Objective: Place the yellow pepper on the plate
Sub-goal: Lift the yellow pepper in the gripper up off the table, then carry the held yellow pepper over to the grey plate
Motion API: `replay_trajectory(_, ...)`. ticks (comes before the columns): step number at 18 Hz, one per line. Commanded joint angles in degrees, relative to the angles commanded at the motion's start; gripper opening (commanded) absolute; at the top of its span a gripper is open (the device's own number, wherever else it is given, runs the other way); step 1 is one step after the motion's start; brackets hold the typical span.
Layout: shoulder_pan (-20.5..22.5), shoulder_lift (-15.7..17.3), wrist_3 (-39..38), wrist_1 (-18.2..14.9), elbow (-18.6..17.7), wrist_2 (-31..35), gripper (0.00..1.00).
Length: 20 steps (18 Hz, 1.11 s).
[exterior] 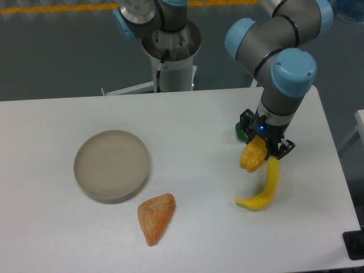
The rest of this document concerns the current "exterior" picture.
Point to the black device at table edge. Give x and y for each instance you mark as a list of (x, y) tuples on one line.
[(354, 244)]

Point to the yellow toy banana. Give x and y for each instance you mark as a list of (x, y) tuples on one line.
[(263, 199)]

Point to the yellow toy pepper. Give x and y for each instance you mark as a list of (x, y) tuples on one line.
[(254, 155)]

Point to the green toy pepper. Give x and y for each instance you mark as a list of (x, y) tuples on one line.
[(239, 132)]

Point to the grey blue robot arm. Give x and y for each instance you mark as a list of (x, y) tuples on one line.
[(270, 52)]

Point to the beige round plate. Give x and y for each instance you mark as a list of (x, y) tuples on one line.
[(112, 166)]

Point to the blue plastic bag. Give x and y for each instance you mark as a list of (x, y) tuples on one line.
[(350, 10)]

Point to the orange toy bread slice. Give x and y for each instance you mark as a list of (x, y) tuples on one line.
[(154, 216)]

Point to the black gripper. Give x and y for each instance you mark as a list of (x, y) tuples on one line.
[(270, 127)]

